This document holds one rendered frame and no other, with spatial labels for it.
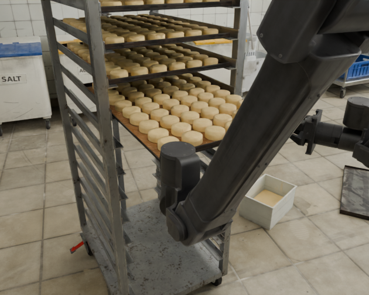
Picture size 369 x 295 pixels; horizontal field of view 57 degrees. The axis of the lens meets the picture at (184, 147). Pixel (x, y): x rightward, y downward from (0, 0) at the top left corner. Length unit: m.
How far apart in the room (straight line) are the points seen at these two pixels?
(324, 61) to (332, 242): 1.83
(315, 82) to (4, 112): 3.20
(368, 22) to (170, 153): 0.34
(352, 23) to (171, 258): 1.45
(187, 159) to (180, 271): 1.09
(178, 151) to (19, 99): 2.87
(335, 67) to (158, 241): 1.49
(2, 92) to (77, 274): 1.96
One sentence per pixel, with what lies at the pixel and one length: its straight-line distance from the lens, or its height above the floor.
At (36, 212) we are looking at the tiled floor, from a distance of 2.32.
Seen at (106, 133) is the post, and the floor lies 0.91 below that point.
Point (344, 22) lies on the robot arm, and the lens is 0.28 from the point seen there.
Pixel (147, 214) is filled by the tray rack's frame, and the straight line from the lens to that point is 1.89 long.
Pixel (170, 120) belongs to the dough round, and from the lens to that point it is 0.88.
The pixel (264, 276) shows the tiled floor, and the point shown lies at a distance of 1.81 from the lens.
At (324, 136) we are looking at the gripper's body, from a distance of 0.88.
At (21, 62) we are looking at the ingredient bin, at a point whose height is 0.64.
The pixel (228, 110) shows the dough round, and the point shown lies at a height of 0.97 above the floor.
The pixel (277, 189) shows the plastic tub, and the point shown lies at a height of 0.08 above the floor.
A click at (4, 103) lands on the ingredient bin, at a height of 0.31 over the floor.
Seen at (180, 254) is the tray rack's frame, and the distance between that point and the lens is 1.65.
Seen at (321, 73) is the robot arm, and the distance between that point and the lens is 0.31.
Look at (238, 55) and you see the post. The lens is 1.12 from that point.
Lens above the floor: 1.30
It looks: 27 degrees down
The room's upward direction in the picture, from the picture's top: straight up
